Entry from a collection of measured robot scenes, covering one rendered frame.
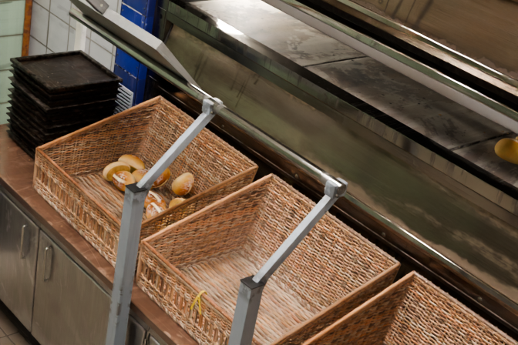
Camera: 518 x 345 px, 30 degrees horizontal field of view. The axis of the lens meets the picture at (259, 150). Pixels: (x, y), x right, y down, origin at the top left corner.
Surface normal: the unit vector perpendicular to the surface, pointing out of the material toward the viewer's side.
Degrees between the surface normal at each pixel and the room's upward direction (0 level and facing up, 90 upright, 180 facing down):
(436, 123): 0
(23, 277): 90
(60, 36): 90
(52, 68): 0
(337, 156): 70
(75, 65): 0
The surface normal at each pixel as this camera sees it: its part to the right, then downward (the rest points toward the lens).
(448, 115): 0.17, -0.88
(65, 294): -0.75, 0.18
